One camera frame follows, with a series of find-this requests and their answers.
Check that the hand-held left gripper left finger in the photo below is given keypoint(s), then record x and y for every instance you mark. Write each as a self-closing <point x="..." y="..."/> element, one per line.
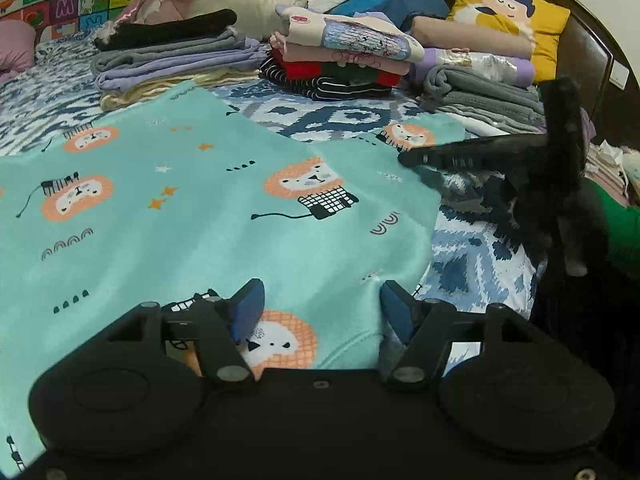
<point x="247" y="305"/>

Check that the black fuzzy folded garment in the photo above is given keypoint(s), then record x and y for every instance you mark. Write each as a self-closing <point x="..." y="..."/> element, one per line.
<point x="165" y="32"/>

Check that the black striped garment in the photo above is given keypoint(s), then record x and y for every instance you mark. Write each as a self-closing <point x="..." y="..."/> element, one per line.
<point x="320" y="88"/>

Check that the red and green garment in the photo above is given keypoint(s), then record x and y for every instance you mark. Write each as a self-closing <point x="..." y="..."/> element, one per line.
<point x="305" y="69"/>

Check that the blue cloth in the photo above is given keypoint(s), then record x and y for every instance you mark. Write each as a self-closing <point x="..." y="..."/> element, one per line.
<point x="400" y="0"/>

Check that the stack of folded clothes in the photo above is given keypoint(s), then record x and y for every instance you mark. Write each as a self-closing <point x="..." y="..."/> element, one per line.
<point x="165" y="73"/>
<point x="310" y="30"/>

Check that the white folded garment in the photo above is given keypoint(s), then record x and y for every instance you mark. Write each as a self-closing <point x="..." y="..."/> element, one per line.
<point x="500" y="125"/>

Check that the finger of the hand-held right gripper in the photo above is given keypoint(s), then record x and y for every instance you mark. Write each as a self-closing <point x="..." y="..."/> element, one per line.
<point x="465" y="156"/>

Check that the colourful alphabet mat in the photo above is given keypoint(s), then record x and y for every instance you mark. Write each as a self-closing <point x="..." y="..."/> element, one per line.
<point x="65" y="7"/>

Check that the pile of pinkish clothes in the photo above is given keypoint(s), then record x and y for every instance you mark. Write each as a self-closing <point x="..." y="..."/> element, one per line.
<point x="607" y="165"/>

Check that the middle stack of folded clothes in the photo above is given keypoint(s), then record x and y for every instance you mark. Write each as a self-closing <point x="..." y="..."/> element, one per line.
<point x="310" y="30"/>

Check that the cream quilt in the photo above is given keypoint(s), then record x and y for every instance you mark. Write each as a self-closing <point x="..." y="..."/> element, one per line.
<point x="250" y="0"/>

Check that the left stack of folded clothes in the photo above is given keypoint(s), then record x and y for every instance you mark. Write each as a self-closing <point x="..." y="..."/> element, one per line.
<point x="165" y="73"/>

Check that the pink folded garment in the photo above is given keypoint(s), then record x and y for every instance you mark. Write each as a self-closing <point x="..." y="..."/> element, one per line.
<point x="310" y="55"/>

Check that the dark brown headboard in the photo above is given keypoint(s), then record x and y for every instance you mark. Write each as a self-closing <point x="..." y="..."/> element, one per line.
<point x="585" y="55"/>

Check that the teal lion print garment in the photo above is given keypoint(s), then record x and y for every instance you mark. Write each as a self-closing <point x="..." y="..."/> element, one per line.
<point x="200" y="240"/>

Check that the yellow cartoon pillow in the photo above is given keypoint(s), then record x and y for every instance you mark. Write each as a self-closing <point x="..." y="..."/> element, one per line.
<point x="550" y="25"/>

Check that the pale yellow folded garment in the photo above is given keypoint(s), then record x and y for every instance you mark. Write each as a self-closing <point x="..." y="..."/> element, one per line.
<point x="130" y="96"/>

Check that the blue patterned bedsheet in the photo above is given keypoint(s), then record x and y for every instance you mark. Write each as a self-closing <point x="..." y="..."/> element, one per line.
<point x="340" y="120"/>

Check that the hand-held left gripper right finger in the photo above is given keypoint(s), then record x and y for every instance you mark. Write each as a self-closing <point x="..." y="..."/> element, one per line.
<point x="397" y="310"/>

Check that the pink flowered pillow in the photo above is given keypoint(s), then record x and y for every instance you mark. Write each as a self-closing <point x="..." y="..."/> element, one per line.
<point x="15" y="47"/>

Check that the white wall socket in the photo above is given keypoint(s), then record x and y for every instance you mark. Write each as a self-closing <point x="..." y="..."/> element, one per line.
<point x="620" y="76"/>

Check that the thick grey folded garment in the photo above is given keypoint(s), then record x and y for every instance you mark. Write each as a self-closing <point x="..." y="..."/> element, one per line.
<point x="480" y="95"/>

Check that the lavender printed garment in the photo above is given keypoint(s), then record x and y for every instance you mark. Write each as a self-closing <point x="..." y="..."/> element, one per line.
<point x="520" y="73"/>

